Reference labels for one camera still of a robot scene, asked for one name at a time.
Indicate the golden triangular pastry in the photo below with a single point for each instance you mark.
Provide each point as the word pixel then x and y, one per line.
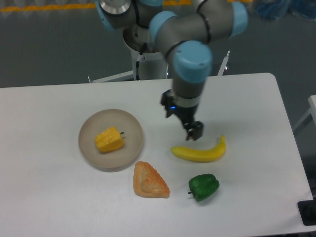
pixel 148 183

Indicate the beige round plate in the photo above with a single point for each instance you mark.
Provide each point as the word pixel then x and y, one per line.
pixel 131 132

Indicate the blue plastic bags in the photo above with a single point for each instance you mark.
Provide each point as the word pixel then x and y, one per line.
pixel 276 9

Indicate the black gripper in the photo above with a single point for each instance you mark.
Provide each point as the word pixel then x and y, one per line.
pixel 185 114

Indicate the green bell pepper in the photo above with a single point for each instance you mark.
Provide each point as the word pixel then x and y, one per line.
pixel 203 186

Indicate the yellow banana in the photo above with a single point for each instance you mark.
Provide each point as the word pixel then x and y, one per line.
pixel 196 155

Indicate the white table at right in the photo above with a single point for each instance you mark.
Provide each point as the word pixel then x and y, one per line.
pixel 307 117

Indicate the black device at table edge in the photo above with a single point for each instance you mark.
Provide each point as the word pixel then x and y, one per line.
pixel 307 211

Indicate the yellow bell pepper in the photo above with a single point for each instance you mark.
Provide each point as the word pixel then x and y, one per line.
pixel 109 140

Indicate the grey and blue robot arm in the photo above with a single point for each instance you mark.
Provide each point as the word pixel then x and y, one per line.
pixel 162 44

